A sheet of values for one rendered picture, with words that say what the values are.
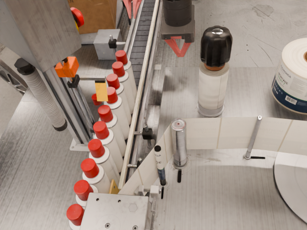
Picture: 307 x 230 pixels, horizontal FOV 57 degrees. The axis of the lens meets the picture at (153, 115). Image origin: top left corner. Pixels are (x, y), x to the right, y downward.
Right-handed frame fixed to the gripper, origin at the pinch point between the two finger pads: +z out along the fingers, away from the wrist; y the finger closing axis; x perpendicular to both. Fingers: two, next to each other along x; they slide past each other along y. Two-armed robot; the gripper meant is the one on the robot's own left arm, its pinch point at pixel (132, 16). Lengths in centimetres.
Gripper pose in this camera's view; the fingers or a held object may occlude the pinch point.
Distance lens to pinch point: 106.0
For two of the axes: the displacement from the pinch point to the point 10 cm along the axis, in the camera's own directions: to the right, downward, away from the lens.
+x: 1.6, -1.9, 9.7
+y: 9.9, 0.3, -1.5
